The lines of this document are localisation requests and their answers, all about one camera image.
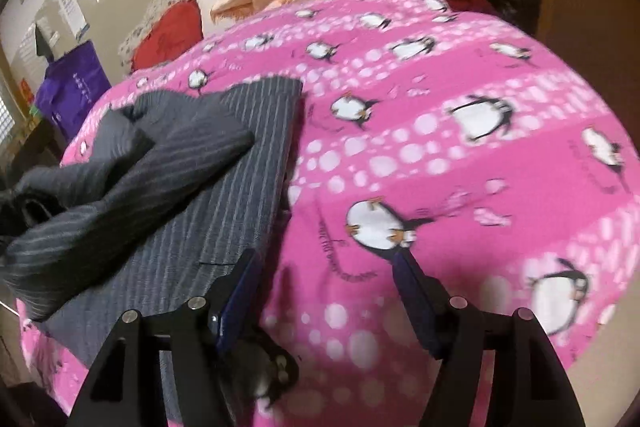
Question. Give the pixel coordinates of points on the grey striped suit jacket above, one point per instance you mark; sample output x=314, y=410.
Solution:
x=200, y=207

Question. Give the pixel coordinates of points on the white wall calendar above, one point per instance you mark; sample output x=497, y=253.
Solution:
x=72, y=9

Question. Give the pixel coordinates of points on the purple tote bag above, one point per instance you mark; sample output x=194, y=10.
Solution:
x=75, y=82

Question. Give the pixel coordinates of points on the pink penguin print blanket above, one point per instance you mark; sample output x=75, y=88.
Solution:
x=450, y=182

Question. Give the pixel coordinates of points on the red pillow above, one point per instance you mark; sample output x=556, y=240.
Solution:
x=170, y=32

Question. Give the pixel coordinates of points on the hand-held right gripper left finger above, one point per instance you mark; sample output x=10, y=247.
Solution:
x=235, y=307

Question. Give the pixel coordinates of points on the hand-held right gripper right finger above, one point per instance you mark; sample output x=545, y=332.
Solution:
x=415, y=297

